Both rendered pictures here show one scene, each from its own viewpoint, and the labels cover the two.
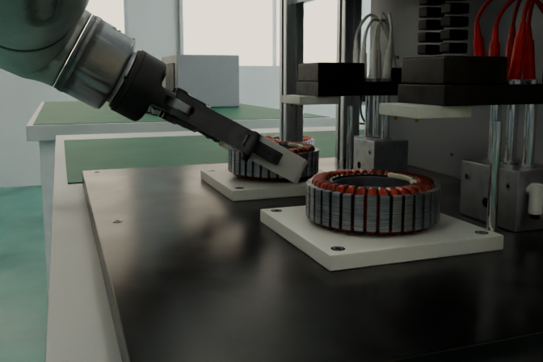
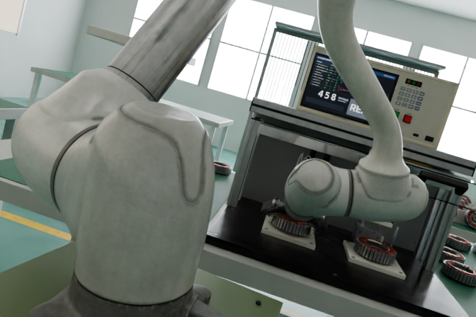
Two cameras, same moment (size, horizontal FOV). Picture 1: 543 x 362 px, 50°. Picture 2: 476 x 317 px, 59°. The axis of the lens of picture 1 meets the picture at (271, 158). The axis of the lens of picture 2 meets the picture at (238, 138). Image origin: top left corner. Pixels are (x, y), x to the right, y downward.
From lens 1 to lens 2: 122 cm
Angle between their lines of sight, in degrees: 63
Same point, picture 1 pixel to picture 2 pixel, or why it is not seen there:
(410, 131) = (272, 190)
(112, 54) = not seen: hidden behind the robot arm
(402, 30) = (276, 146)
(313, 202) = (380, 257)
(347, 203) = (392, 257)
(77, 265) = (355, 297)
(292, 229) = (379, 267)
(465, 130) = not seen: hidden behind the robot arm
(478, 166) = (365, 229)
